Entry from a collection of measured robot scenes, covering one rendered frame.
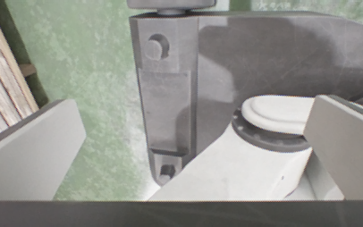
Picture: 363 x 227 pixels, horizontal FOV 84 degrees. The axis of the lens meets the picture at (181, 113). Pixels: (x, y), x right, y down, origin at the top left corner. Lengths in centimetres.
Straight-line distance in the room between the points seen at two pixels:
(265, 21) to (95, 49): 54
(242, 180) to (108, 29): 60
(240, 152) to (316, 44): 27
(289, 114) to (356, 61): 21
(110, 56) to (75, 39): 13
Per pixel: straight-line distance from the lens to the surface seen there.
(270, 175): 31
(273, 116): 35
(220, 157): 32
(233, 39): 45
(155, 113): 53
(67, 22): 80
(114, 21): 71
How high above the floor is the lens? 61
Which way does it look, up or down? 57 degrees down
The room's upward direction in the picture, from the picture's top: 157 degrees counter-clockwise
